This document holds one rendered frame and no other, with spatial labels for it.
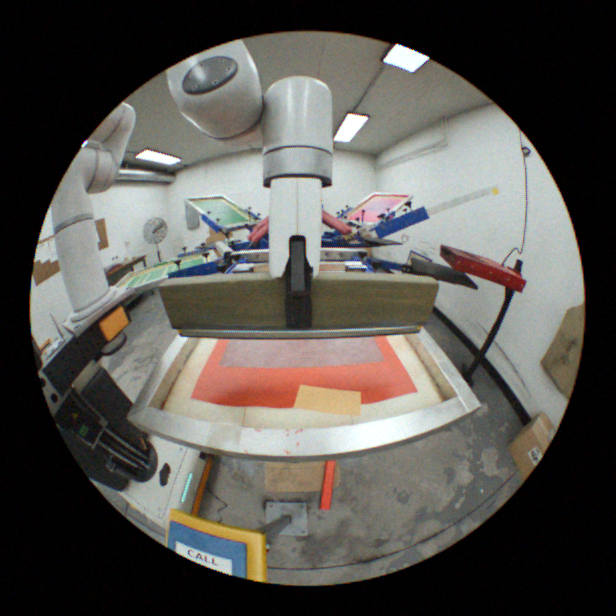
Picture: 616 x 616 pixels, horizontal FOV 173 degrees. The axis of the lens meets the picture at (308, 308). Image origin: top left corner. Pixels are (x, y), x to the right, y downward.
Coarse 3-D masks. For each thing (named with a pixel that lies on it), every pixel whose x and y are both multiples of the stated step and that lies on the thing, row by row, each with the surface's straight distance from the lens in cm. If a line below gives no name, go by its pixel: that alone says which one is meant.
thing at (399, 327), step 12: (348, 324) 25; (360, 324) 25; (372, 324) 26; (384, 324) 26; (396, 324) 27; (408, 324) 28; (216, 336) 26; (228, 336) 25; (240, 336) 25; (252, 336) 24; (264, 336) 24; (276, 336) 24; (288, 336) 23; (300, 336) 23; (312, 336) 23; (324, 336) 24
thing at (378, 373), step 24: (384, 336) 46; (312, 360) 37; (336, 360) 37; (360, 360) 38; (384, 360) 39; (312, 384) 33; (336, 384) 33; (360, 384) 34; (384, 384) 35; (408, 384) 37
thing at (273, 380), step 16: (224, 352) 42; (240, 352) 40; (256, 352) 40; (272, 352) 39; (288, 352) 38; (208, 368) 40; (224, 368) 38; (240, 368) 37; (256, 368) 36; (272, 368) 36; (288, 368) 35; (208, 384) 37; (224, 384) 36; (240, 384) 35; (256, 384) 34; (272, 384) 33; (288, 384) 33; (208, 400) 34; (224, 400) 33; (240, 400) 32; (256, 400) 32; (272, 400) 31; (288, 400) 31
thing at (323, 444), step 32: (416, 352) 44; (160, 384) 37; (448, 384) 37; (128, 416) 37; (160, 416) 33; (416, 416) 29; (448, 416) 32; (192, 448) 31; (224, 448) 26; (256, 448) 24; (288, 448) 24; (320, 448) 24; (352, 448) 24; (384, 448) 28
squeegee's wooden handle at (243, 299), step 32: (160, 288) 29; (192, 288) 25; (224, 288) 23; (256, 288) 22; (320, 288) 22; (352, 288) 22; (384, 288) 24; (416, 288) 27; (192, 320) 28; (224, 320) 26; (256, 320) 24; (320, 320) 24; (352, 320) 25; (384, 320) 27; (416, 320) 30
